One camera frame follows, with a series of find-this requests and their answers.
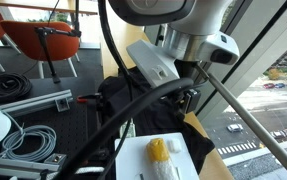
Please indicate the folded dollar bill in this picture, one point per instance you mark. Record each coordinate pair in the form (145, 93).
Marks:
(129, 128)

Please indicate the small white block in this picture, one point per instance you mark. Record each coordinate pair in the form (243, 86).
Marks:
(174, 146)

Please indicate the yellow plastic wrapped item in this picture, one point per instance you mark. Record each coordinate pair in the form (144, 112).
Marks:
(158, 153)

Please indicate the wooden desk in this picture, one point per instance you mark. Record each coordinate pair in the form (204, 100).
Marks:
(33, 5)

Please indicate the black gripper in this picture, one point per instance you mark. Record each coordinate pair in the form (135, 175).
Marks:
(191, 100)

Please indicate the grey metal handrail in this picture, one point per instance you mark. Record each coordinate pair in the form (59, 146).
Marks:
(249, 123)

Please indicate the aluminium profile rail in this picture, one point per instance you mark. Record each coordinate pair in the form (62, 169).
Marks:
(33, 101)
(16, 165)

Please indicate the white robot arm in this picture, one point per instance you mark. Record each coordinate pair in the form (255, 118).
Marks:
(189, 20)

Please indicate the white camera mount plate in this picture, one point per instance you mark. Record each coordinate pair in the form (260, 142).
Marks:
(149, 63)

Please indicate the black camera tripod stand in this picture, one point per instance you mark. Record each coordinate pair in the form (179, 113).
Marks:
(46, 53)

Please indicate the black zippered bag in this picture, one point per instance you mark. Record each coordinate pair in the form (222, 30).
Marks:
(163, 120)

